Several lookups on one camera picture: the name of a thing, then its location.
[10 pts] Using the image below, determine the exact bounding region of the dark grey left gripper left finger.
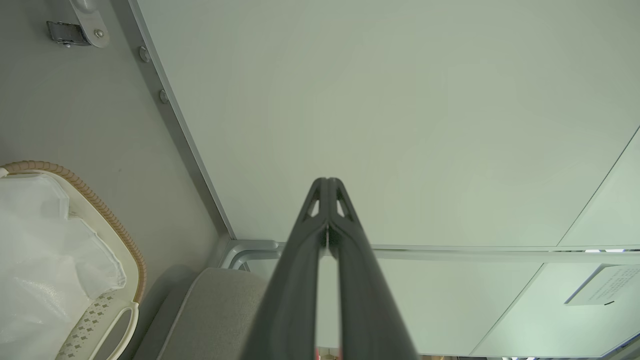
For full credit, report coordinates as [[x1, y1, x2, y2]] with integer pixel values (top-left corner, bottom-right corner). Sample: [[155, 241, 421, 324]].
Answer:
[[240, 177, 329, 360]]

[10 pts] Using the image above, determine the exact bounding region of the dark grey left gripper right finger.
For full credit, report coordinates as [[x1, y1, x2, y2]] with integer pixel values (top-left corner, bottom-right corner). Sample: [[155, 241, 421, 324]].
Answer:
[[329, 178, 420, 360]]

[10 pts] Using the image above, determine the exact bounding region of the cream basket woven brown rim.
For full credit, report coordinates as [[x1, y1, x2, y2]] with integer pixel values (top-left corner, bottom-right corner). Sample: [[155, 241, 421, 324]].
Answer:
[[0, 160, 148, 360]]

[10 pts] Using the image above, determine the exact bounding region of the grey fabric sofa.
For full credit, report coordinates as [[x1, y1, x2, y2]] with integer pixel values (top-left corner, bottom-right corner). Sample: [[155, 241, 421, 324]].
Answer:
[[132, 266, 281, 360]]

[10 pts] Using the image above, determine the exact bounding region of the white printed paper label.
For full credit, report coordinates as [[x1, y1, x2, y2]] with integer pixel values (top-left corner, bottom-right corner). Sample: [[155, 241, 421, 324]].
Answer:
[[564, 264, 640, 307]]

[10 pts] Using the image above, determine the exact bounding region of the white garment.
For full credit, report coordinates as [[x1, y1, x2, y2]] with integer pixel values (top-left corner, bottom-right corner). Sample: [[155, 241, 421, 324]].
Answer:
[[0, 172, 128, 360]]

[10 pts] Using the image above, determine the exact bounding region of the grey metal frame rail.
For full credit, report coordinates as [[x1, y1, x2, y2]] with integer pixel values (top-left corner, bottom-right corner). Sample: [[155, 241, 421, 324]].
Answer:
[[112, 0, 237, 242]]

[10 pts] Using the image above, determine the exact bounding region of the grey frame post with foot plate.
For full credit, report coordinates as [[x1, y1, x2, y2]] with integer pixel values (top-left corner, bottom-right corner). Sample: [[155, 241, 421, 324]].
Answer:
[[46, 0, 111, 49]]

